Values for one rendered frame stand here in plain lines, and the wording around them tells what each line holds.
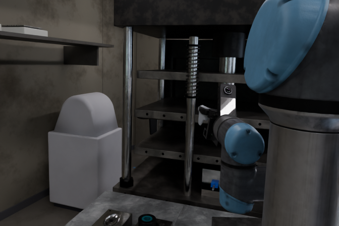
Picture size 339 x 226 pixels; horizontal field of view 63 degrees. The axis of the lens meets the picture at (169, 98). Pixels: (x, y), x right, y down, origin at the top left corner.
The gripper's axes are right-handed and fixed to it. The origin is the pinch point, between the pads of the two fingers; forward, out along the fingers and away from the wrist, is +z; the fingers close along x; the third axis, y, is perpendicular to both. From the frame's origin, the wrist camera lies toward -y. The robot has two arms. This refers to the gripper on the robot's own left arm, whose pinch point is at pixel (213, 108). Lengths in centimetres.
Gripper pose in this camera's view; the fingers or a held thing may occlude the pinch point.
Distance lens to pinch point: 90.5
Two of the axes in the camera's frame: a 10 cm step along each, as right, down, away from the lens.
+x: 9.8, 1.6, 0.7
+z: -0.5, -1.3, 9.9
